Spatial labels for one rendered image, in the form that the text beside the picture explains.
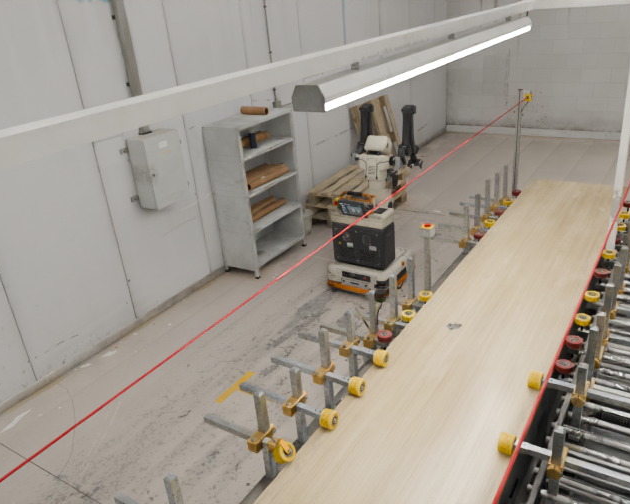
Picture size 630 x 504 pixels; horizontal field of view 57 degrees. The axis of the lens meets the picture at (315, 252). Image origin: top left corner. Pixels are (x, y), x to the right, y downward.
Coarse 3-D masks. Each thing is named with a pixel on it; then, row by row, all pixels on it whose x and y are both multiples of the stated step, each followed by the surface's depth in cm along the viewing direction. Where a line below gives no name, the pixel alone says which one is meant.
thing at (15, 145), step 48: (576, 0) 341; (624, 0) 328; (336, 48) 185; (384, 48) 202; (144, 96) 124; (192, 96) 130; (240, 96) 143; (0, 144) 95; (48, 144) 102; (624, 144) 357
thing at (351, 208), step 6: (342, 204) 504; (348, 204) 500; (354, 204) 496; (360, 204) 492; (372, 204) 496; (342, 210) 511; (348, 210) 506; (354, 210) 502; (360, 210) 498; (360, 216) 505; (366, 216) 501
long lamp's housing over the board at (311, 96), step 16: (528, 16) 348; (480, 32) 281; (496, 32) 297; (512, 32) 319; (416, 48) 238; (432, 48) 235; (448, 48) 247; (464, 48) 261; (368, 64) 204; (384, 64) 203; (400, 64) 211; (416, 64) 221; (320, 80) 179; (336, 80) 178; (352, 80) 184; (368, 80) 192; (384, 80) 201; (304, 96) 174; (320, 96) 171; (336, 96) 176
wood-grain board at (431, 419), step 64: (576, 192) 484; (512, 256) 386; (576, 256) 378; (448, 320) 321; (512, 320) 315; (384, 384) 274; (448, 384) 270; (512, 384) 266; (320, 448) 240; (384, 448) 237; (448, 448) 234
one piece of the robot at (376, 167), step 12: (360, 156) 524; (372, 156) 517; (384, 156) 512; (372, 168) 520; (384, 168) 514; (372, 180) 531; (384, 180) 531; (372, 192) 536; (384, 192) 529; (384, 204) 533
